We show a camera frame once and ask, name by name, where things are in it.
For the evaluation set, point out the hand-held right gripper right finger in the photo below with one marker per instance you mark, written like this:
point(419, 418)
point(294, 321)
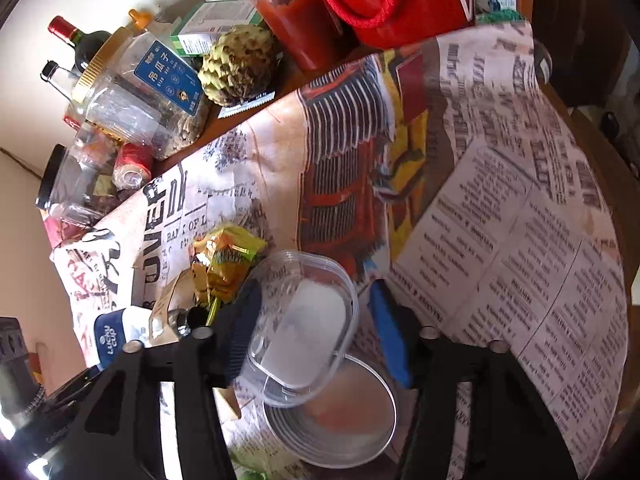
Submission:
point(392, 335)

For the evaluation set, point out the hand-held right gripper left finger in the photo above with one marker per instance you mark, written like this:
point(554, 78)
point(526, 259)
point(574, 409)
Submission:
point(245, 330)

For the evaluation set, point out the clear plastic container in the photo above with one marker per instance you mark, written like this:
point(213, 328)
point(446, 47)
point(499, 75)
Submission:
point(310, 330)

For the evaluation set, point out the yellow snack wrapper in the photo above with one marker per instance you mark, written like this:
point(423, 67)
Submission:
point(230, 260)

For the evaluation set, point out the white cup blue label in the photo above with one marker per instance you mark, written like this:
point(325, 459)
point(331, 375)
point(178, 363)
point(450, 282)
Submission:
point(112, 332)

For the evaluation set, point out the metal bowl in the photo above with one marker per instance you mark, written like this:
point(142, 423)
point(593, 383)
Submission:
point(350, 420)

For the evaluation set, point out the printed tablecloth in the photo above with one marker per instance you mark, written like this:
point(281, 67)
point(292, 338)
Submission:
point(500, 210)

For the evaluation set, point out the small red can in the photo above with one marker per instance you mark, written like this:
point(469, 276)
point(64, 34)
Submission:
point(134, 165)

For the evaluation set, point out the clear jar black lid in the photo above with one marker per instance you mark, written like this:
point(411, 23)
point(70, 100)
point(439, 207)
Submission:
point(65, 185)

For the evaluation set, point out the clear plastic jar gold lid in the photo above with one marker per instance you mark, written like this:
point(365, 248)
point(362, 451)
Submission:
point(130, 110)

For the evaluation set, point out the custard apple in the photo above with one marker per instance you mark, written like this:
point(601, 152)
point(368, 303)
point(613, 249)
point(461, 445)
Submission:
point(240, 65)

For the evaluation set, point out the green carton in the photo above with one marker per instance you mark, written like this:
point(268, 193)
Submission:
point(200, 40)

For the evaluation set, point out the red sauce bottle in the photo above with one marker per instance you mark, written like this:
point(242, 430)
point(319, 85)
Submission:
point(300, 25)

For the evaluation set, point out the orange cap bottle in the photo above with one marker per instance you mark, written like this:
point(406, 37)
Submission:
point(140, 17)

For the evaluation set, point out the wine bottle red cap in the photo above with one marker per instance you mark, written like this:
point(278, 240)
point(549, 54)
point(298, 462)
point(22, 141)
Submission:
point(82, 42)

